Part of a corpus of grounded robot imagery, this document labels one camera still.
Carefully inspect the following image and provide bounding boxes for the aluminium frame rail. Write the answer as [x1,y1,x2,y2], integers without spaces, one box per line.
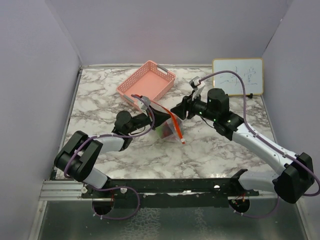
[39,180,83,201]

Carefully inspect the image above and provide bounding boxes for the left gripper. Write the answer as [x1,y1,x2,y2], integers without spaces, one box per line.
[127,105,171,134]

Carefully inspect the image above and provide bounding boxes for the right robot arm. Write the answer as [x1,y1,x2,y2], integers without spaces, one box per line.
[171,88,315,204]

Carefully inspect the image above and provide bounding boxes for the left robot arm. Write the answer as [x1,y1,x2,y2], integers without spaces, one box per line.
[54,104,179,198]

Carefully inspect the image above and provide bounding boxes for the small whiteboard yellow frame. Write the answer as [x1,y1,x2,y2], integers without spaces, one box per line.
[212,57,265,99]

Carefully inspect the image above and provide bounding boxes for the pink plastic basket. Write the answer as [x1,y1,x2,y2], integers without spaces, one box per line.
[116,60,176,109]

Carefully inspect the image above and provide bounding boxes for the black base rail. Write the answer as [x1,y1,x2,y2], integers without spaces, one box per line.
[81,169,259,209]

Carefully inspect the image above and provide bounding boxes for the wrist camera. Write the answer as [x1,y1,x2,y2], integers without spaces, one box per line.
[189,76,205,100]
[137,96,151,111]

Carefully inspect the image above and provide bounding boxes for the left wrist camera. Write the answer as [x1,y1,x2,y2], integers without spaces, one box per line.
[137,96,151,111]

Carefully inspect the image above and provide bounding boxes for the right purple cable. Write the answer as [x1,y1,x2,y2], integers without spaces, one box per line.
[198,71,320,218]

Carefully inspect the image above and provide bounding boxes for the purple cable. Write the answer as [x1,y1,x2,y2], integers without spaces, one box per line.
[63,93,157,220]
[198,71,320,218]

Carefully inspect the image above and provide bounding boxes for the red fake fruit bunch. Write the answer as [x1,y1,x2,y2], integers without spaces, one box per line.
[161,122,180,141]

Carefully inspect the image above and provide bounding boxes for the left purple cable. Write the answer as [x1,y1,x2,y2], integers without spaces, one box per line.
[63,93,157,220]

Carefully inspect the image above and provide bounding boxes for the green fake grapes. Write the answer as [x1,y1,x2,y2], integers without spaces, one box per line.
[155,126,163,138]

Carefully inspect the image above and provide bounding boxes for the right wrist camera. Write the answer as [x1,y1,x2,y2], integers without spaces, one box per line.
[189,76,205,100]

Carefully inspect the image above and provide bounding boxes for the clear zip top bag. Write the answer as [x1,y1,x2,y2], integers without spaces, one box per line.
[151,100,186,145]

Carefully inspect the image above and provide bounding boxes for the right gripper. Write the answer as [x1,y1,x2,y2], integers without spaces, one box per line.
[170,90,218,122]

